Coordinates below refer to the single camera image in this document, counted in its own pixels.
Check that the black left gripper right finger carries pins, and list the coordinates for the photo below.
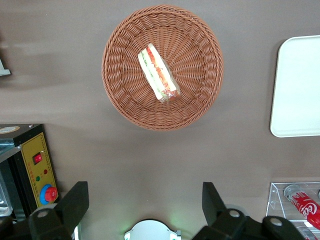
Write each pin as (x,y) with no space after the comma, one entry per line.
(220,220)

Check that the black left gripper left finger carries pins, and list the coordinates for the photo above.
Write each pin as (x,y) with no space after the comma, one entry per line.
(67,212)

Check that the triangle sandwich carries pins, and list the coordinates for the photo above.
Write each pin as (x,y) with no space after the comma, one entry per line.
(157,72)

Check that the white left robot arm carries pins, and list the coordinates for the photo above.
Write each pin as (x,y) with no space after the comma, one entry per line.
(150,231)

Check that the round brown wicker basket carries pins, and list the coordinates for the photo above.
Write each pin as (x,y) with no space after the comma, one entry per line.
(195,75)

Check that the beige plastic tray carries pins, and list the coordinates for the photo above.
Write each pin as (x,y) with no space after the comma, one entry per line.
(300,87)

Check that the grey snack display tray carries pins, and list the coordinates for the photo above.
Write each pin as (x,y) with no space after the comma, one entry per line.
(3,68)

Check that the black food warmer yellow panel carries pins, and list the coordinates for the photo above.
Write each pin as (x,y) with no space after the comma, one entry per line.
(37,165)

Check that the clear acrylic bottle rack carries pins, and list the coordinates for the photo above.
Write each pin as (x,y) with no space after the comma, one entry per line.
(275,200)

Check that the steel warmer pan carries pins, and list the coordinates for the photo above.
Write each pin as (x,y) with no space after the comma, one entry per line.
(4,197)

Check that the red cola bottle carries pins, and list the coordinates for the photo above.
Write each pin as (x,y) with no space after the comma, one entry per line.
(306,206)

